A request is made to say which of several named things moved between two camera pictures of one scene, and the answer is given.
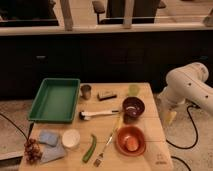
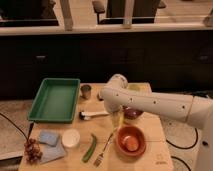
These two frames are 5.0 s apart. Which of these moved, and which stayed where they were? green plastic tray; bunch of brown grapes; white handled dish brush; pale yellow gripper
Moved: pale yellow gripper
Stayed: green plastic tray; white handled dish brush; bunch of brown grapes
